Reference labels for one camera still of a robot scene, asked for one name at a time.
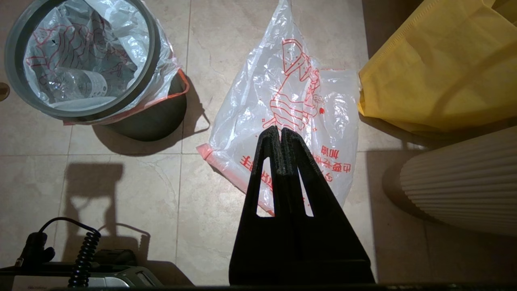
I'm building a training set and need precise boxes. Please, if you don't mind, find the grey black robot base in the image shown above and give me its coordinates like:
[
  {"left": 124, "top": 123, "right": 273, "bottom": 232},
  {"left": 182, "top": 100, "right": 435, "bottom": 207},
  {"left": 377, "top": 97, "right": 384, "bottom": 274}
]
[{"left": 0, "top": 250, "right": 162, "bottom": 291}]

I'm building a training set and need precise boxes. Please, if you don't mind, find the used white drawstring trash bag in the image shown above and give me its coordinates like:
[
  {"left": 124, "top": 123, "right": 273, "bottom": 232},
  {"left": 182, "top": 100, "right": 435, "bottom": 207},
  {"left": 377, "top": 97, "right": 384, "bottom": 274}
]
[{"left": 22, "top": 0, "right": 190, "bottom": 126}]

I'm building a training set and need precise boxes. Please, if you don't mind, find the white-labelled plastic bottle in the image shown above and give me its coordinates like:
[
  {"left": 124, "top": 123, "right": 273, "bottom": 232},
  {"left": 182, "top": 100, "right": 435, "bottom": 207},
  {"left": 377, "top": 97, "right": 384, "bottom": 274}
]
[{"left": 40, "top": 67, "right": 109, "bottom": 101}]

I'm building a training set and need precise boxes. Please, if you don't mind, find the yellow fabric bag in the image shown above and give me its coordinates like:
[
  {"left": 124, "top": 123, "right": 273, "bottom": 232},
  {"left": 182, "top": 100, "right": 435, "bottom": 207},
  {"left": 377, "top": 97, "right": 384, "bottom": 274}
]
[{"left": 357, "top": 0, "right": 517, "bottom": 134}]

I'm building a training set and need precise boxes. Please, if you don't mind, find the dark bin retaining ring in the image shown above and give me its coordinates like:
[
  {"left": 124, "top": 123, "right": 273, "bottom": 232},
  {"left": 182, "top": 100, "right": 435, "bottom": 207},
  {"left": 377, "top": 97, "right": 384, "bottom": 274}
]
[{"left": 4, "top": 0, "right": 161, "bottom": 120}]

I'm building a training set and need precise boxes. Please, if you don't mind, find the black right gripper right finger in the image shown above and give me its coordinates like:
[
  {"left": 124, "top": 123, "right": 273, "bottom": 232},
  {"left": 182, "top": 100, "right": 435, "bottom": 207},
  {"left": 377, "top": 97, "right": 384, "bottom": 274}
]
[{"left": 281, "top": 128, "right": 376, "bottom": 285}]

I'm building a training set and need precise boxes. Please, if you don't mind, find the white pleated round stool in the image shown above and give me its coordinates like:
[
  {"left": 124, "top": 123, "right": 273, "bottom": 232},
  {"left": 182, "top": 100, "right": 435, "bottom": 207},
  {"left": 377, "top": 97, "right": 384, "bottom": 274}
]
[{"left": 400, "top": 125, "right": 517, "bottom": 237}]

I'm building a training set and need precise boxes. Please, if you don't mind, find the white bin liner bag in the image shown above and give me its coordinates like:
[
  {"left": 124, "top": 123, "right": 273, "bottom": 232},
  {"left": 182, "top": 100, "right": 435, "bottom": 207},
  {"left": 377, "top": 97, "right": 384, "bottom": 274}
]
[{"left": 197, "top": 0, "right": 361, "bottom": 217}]

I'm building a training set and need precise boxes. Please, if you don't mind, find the thin black cable with plug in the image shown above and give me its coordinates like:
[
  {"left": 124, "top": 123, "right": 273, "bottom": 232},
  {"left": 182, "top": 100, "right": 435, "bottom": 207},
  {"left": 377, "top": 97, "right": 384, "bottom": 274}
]
[{"left": 16, "top": 217, "right": 101, "bottom": 267}]

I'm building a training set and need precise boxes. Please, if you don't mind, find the black coiled cable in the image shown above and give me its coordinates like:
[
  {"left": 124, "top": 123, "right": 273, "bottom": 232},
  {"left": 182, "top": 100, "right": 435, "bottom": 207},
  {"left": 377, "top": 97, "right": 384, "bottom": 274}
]
[{"left": 68, "top": 230, "right": 101, "bottom": 288}]

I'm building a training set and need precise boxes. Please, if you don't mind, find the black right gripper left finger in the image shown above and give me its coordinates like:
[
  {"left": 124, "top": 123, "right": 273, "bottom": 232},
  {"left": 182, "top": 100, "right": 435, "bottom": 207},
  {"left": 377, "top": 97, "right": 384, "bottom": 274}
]
[{"left": 229, "top": 126, "right": 292, "bottom": 285}]

